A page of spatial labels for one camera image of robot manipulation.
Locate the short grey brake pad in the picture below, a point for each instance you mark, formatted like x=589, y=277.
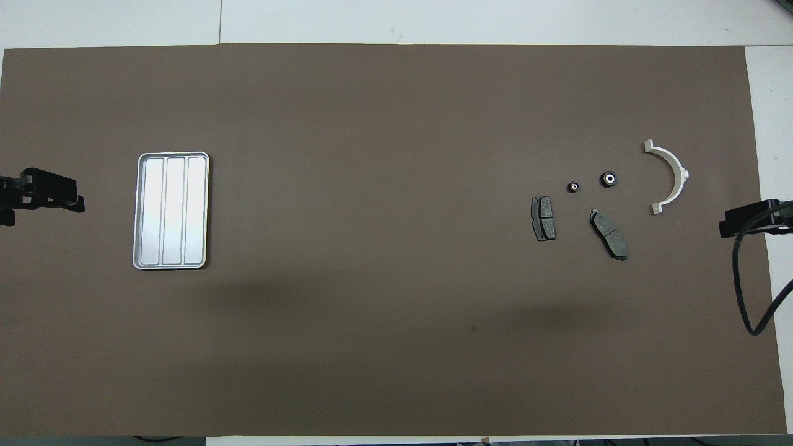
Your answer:
x=544, y=218

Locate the silver ribbed metal tray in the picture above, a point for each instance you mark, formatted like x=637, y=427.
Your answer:
x=170, y=210

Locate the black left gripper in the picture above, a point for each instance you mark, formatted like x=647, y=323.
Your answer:
x=9, y=192

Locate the white semicircular bracket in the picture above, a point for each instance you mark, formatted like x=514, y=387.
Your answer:
x=675, y=168

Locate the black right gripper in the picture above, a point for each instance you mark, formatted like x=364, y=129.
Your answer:
x=784, y=217

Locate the long grey brake pad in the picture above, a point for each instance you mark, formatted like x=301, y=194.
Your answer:
x=609, y=235

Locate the large black bearing gear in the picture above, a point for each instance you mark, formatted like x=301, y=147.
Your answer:
x=609, y=179

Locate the brown table mat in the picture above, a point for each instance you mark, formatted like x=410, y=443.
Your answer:
x=384, y=248

